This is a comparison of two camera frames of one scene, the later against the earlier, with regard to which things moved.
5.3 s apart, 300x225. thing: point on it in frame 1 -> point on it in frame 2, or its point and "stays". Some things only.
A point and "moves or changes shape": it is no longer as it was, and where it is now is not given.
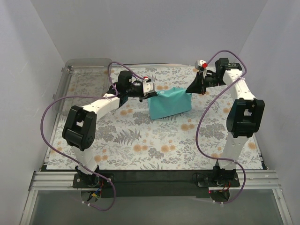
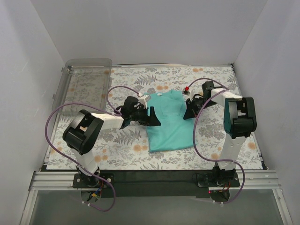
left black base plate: [91, 181] stays
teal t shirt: [168, 102] moves or changes shape
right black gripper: [201, 82] -> [194, 106]
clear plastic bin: [86, 77] stays
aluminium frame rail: [262, 180] stays
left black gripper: [145, 94] -> [147, 116]
